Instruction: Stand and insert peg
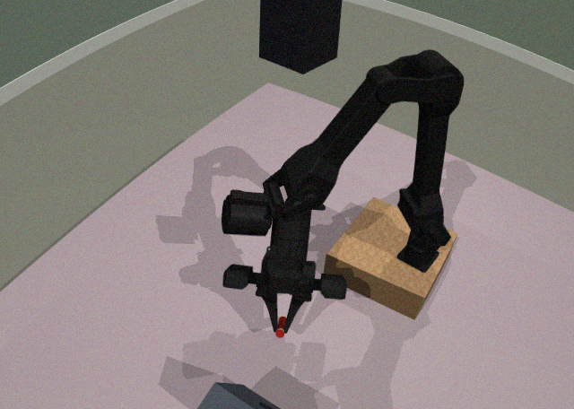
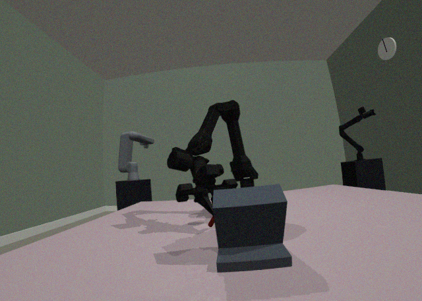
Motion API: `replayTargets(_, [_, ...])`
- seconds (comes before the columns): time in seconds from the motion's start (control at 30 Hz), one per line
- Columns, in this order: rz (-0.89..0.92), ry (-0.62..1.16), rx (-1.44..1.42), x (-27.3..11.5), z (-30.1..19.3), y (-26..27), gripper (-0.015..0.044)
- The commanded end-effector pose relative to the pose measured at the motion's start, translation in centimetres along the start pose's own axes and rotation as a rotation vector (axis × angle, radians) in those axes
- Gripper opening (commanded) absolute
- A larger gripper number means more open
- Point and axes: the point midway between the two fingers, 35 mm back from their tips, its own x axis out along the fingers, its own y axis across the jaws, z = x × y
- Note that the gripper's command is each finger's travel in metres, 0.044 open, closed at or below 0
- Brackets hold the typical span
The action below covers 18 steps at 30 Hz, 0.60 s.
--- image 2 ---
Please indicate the red peg with white band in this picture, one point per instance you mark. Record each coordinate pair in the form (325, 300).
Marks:
(210, 224)

